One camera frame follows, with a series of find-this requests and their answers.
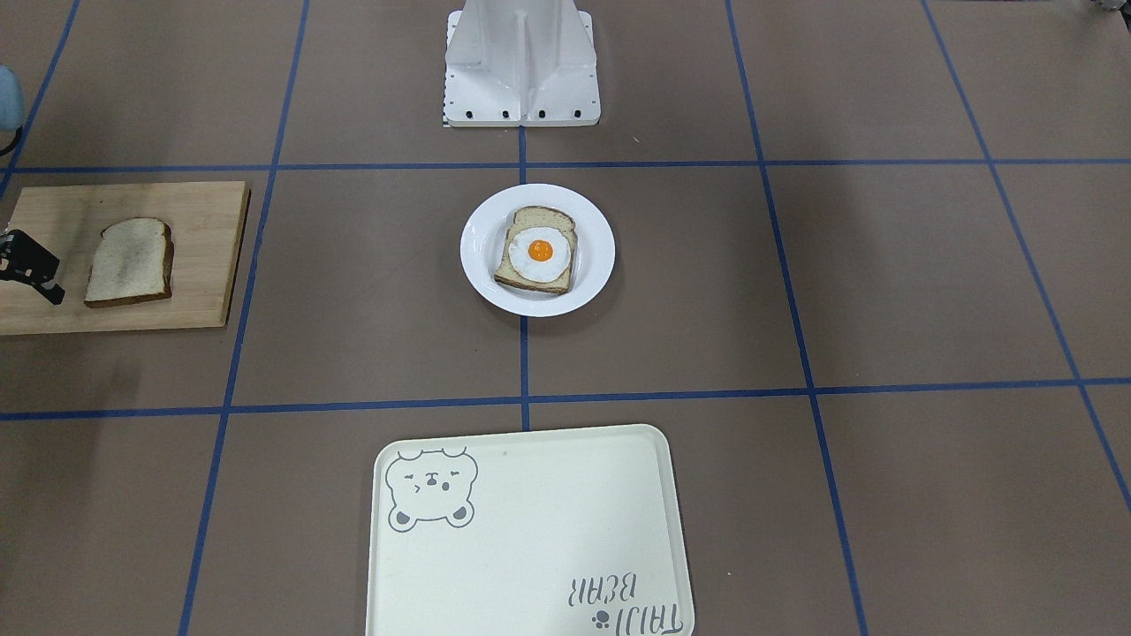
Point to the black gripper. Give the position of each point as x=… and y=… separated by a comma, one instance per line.
x=24, y=259

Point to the bread slice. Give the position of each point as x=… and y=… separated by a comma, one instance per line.
x=536, y=217
x=132, y=264

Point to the white round plate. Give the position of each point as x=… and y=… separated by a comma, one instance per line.
x=482, y=244

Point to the wooden cutting board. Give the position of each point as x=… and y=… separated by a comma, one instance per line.
x=206, y=220

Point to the fried egg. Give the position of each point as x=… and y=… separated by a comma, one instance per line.
x=540, y=255

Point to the cream bear serving tray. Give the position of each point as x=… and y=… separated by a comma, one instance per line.
x=554, y=532

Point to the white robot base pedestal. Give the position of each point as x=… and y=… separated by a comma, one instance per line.
x=520, y=63

